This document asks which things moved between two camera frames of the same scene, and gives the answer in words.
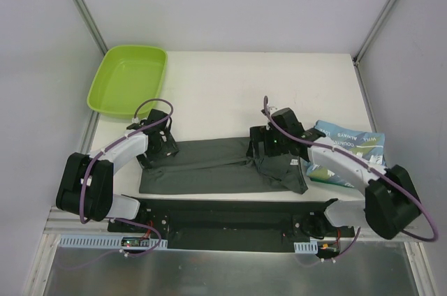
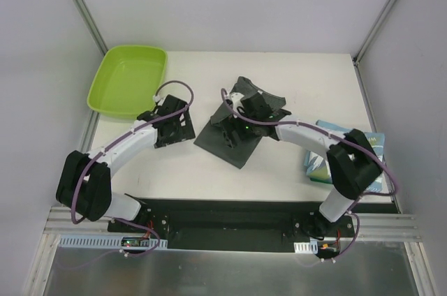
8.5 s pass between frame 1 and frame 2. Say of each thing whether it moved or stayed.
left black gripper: moved
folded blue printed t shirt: stayed
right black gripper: moved
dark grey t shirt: moved
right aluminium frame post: stayed
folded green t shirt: stayed
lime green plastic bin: stayed
